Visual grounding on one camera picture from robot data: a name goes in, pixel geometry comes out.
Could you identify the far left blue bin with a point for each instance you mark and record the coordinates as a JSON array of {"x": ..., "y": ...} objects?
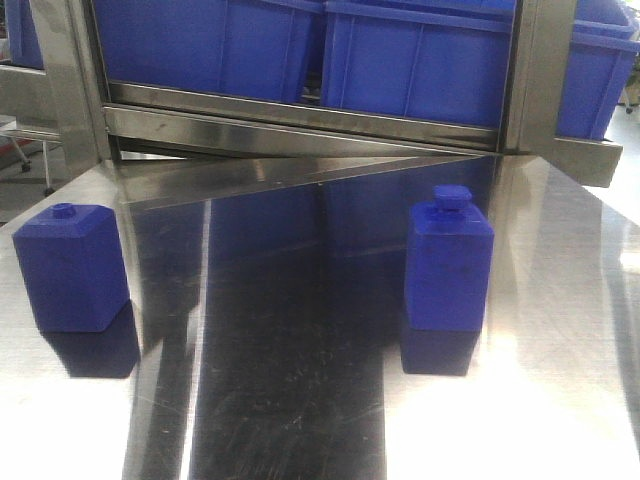
[{"x": 23, "y": 42}]

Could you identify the blue square bottle without cap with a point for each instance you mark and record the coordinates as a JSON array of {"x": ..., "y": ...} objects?
[{"x": 72, "y": 264}]

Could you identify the stainless steel shelf rack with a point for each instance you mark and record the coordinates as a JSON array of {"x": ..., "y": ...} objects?
[{"x": 71, "y": 101}]

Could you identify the middle blue plastic bin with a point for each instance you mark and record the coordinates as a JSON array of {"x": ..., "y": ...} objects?
[{"x": 446, "y": 63}]

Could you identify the right blue plastic bin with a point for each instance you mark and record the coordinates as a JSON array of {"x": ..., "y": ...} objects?
[{"x": 602, "y": 53}]

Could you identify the left blue plastic bin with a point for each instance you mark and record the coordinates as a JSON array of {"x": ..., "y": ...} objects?
[{"x": 256, "y": 49}]

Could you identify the blue square bottle with cap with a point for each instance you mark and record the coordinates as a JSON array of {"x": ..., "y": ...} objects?
[{"x": 448, "y": 262}]

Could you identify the blue plastic bin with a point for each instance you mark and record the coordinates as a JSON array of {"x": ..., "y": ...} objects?
[
  {"x": 446, "y": 63},
  {"x": 256, "y": 49},
  {"x": 602, "y": 53}
]

